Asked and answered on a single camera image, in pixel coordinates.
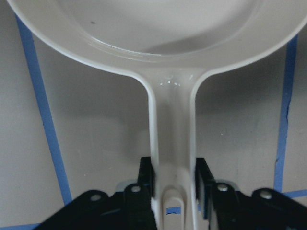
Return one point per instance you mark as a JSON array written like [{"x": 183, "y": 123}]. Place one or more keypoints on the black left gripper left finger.
[{"x": 129, "y": 209}]

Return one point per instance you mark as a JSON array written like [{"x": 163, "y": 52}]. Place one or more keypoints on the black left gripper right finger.
[{"x": 226, "y": 208}]

